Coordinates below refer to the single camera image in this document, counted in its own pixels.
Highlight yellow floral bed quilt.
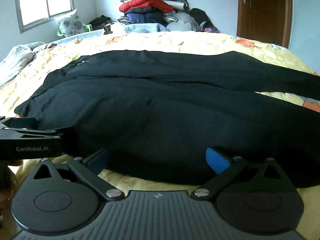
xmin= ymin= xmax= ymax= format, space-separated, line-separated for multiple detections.
xmin=1 ymin=31 xmax=319 ymax=239

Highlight black bag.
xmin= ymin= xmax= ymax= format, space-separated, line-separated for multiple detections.
xmin=89 ymin=15 xmax=112 ymax=30

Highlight black pants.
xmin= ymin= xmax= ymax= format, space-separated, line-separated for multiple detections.
xmin=14 ymin=50 xmax=319 ymax=188

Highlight blue striped blanket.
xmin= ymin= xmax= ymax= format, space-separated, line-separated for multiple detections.
xmin=124 ymin=23 xmax=170 ymax=33

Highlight floral white pillow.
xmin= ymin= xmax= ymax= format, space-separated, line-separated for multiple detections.
xmin=55 ymin=9 xmax=85 ymax=37

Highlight small black white object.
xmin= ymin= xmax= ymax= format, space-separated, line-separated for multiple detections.
xmin=104 ymin=23 xmax=113 ymax=35

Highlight red padded jacket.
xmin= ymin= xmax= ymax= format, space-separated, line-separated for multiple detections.
xmin=119 ymin=0 xmax=175 ymax=13

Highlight brown wooden door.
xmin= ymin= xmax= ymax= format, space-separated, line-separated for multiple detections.
xmin=236 ymin=0 xmax=292 ymax=48

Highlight pile of clothes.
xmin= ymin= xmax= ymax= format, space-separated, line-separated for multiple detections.
xmin=119 ymin=0 xmax=219 ymax=33

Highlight window with grey frame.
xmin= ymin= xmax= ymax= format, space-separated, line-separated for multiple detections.
xmin=15 ymin=0 xmax=74 ymax=33

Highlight grey white crumpled sheet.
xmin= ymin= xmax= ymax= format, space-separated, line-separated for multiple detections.
xmin=0 ymin=42 xmax=56 ymax=87

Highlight green plastic chair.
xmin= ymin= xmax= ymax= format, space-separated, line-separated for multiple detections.
xmin=56 ymin=24 xmax=93 ymax=38

